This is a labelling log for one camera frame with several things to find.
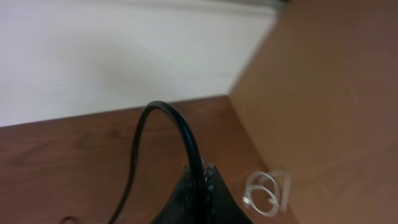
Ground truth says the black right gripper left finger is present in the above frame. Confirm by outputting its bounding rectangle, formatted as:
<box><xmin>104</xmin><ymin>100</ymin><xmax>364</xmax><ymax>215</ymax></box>
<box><xmin>151</xmin><ymin>166</ymin><xmax>198</xmax><ymax>224</ymax></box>

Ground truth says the white USB cable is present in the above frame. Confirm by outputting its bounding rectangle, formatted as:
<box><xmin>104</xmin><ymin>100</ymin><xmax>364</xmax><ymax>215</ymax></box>
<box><xmin>241</xmin><ymin>169</ymin><xmax>292</xmax><ymax>218</ymax></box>

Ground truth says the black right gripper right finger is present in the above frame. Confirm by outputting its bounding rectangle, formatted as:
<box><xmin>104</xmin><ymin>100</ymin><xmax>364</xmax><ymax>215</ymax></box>
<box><xmin>198</xmin><ymin>161</ymin><xmax>252</xmax><ymax>224</ymax></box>

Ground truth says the black USB cable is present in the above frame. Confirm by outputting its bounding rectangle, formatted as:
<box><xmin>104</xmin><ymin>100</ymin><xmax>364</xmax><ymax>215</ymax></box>
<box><xmin>107</xmin><ymin>100</ymin><xmax>208</xmax><ymax>224</ymax></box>

